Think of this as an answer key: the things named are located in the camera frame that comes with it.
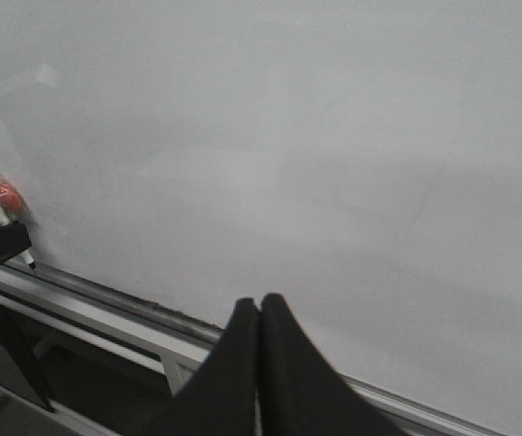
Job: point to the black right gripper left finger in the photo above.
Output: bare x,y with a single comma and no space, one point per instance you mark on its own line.
219,399

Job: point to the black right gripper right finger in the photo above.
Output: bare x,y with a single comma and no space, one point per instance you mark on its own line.
300,393

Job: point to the red round magnet taped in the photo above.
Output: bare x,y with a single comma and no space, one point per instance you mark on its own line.
10,199

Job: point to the white metal pegboard rack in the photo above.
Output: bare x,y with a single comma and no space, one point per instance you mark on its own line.
94,372

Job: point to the white whiteboard with aluminium frame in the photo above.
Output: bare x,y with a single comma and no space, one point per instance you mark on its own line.
362,158

